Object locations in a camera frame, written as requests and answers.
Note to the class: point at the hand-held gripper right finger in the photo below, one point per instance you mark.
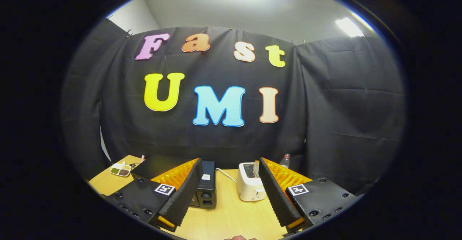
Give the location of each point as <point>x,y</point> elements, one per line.
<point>278,200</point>

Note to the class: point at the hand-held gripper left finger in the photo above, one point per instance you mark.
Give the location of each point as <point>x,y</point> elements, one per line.
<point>186,196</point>

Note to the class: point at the black toaster oven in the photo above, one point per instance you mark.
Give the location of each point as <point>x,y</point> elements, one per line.
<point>158,166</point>

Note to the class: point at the white toaster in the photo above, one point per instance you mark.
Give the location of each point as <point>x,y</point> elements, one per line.
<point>247,187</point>

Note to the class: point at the clear red label water bottle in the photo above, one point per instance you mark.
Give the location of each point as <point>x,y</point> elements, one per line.
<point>285,160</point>

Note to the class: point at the white divided spice dish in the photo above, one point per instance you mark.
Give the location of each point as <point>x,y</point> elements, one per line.
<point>121,170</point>

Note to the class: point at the small ceiling light panel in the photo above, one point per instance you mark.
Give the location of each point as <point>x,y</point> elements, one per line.
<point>349,27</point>

